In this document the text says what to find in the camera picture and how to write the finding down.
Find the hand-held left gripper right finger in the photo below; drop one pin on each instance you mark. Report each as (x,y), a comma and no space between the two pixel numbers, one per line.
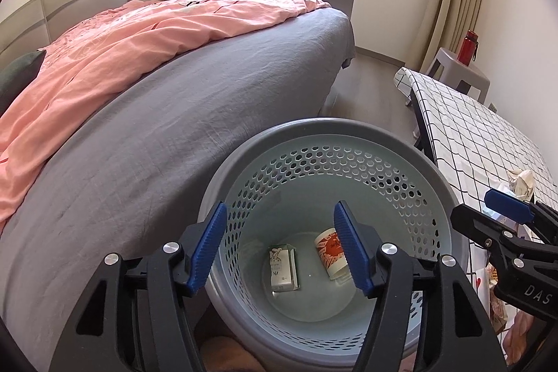
(353,254)

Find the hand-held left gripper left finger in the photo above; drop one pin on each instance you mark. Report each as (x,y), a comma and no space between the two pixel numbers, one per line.
(211,250)

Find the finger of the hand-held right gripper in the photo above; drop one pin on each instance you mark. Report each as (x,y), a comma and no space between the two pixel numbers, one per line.
(510,206)
(475,224)

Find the light blue tissue packet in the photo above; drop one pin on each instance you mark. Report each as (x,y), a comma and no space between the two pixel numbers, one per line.
(501,219)

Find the beige paper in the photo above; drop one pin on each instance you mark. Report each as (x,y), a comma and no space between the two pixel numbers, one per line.
(521,182)

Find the grey perforated waste bin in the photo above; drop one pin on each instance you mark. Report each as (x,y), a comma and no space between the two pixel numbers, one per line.
(283,163)

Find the orange print paper cup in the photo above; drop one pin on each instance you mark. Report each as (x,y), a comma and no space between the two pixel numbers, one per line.
(329,250)

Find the white heart print bag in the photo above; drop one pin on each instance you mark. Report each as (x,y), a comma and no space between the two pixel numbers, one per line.
(479,285)

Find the white small carton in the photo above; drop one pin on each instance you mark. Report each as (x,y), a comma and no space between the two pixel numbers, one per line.
(283,267)

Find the white checked tablecloth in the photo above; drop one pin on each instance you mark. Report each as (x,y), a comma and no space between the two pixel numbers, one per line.
(471,136)

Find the bed with grey sheet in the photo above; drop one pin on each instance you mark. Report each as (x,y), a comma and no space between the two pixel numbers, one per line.
(152,128)

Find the grey plastic stool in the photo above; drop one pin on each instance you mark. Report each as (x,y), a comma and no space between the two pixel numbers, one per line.
(444,60)

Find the red water bottle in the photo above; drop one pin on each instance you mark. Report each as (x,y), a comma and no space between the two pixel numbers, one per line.
(467,47)

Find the pink duvet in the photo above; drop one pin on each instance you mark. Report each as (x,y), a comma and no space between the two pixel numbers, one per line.
(109,45)

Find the dark green pillow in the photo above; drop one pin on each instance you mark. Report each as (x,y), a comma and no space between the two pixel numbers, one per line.
(17,71)

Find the grey padded headboard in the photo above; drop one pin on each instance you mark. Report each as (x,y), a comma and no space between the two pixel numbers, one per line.
(65,1)

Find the black table frame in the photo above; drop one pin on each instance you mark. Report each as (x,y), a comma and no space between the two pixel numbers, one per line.
(420,123)

